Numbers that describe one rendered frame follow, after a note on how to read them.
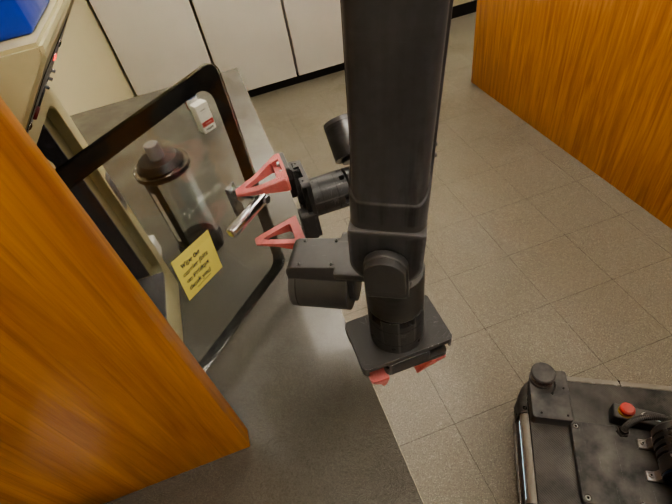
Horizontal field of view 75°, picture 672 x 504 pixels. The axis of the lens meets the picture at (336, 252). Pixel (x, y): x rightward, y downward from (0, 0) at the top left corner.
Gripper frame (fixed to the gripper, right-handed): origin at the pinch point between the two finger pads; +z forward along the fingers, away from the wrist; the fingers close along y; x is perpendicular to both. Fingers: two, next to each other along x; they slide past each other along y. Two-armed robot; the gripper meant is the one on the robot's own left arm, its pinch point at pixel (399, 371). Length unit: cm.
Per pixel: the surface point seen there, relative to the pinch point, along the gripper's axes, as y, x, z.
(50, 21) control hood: 21.4, -20.6, -40.0
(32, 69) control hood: 22.6, -13.9, -38.7
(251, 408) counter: 21.4, -11.3, 16.6
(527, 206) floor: -120, -114, 109
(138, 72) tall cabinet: 62, -324, 71
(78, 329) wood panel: 29.2, -5.7, -19.0
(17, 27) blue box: 22.7, -16.6, -41.0
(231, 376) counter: 23.7, -18.4, 16.7
